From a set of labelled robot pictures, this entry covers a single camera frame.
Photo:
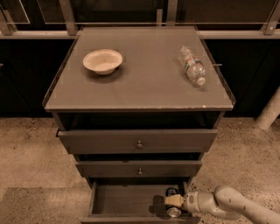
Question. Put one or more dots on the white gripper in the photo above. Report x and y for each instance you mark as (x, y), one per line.
(193, 201)

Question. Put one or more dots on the blue pepsi can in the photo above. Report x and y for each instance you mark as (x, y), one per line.
(172, 192)

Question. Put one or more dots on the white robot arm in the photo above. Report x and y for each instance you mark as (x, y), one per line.
(242, 172)

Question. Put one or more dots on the grey middle drawer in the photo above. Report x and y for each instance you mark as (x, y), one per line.
(138, 169)

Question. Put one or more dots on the grey open bottom drawer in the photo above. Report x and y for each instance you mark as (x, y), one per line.
(141, 203)

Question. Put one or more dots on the grey top drawer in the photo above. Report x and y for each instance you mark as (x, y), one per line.
(137, 141)

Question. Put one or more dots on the grey drawer cabinet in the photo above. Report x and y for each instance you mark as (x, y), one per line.
(148, 91)

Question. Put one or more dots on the clear plastic water bottle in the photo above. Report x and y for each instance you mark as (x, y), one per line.
(193, 67)

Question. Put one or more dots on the white paper bowl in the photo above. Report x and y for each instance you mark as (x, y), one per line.
(103, 62)

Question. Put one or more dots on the metal window railing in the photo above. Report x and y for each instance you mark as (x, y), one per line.
(35, 18)

